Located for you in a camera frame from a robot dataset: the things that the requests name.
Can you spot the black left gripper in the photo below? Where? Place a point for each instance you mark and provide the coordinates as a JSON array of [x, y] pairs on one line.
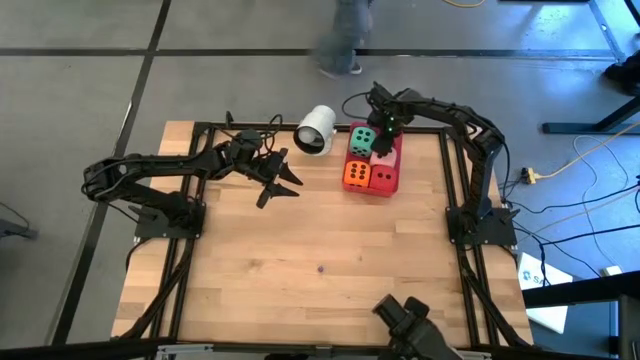
[[250, 157]]

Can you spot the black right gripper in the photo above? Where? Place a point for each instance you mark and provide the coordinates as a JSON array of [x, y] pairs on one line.
[[390, 110]]

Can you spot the large pink foam die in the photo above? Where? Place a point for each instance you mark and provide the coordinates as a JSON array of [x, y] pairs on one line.
[[386, 159]]

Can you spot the large teal foam die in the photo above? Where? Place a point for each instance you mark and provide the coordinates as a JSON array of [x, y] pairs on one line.
[[361, 142]]

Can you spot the large red foam die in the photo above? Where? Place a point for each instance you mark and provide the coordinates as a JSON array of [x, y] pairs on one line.
[[384, 179]]

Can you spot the large orange foam die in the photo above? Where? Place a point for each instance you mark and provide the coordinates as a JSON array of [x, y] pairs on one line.
[[356, 174]]

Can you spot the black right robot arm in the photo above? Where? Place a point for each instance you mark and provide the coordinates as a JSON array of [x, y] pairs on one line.
[[480, 140]]

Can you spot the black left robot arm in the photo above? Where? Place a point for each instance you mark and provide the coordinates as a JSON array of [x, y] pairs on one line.
[[150, 167]]

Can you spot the red translucent plastic bin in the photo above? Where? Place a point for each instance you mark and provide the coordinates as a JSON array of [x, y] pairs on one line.
[[372, 192]]

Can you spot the person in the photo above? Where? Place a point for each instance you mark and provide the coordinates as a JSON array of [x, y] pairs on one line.
[[342, 35]]

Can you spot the yellow power strip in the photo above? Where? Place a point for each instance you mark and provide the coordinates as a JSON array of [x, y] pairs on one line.
[[529, 175]]

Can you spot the black table leg stand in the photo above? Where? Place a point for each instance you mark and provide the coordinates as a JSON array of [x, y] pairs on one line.
[[575, 128]]

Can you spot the white box with blue logo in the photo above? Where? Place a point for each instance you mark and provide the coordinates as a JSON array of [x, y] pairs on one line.
[[535, 272]]

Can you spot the black desk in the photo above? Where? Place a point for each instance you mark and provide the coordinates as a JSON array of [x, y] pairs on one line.
[[575, 292]]

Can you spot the black rounded object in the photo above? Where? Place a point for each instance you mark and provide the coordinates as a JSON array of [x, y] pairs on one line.
[[625, 77]]

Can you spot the white power adapter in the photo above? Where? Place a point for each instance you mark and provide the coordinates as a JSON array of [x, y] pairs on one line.
[[611, 271]]

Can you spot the black aluminium table frame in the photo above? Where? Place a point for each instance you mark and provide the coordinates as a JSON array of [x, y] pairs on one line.
[[250, 126]]

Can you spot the black camera mounting beam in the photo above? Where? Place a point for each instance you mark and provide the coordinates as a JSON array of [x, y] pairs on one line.
[[75, 350]]

